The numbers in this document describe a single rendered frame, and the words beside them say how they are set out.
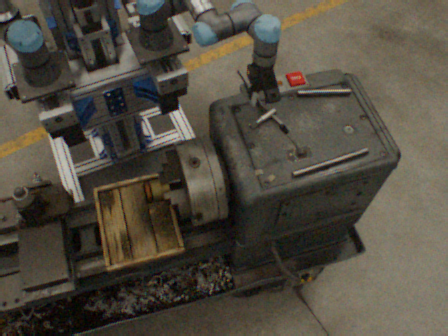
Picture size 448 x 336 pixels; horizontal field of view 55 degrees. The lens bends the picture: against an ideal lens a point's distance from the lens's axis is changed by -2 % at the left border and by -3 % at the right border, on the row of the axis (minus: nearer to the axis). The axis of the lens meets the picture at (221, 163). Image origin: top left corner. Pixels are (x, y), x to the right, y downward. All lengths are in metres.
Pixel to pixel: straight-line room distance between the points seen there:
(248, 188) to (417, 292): 1.64
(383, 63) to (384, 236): 1.48
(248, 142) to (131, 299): 0.90
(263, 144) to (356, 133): 0.33
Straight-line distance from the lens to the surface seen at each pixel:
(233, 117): 1.57
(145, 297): 2.01
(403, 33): 4.08
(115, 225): 1.81
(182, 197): 1.57
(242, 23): 1.37
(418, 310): 2.81
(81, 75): 2.04
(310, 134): 1.57
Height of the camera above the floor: 2.51
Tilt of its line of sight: 59 degrees down
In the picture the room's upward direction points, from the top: 2 degrees clockwise
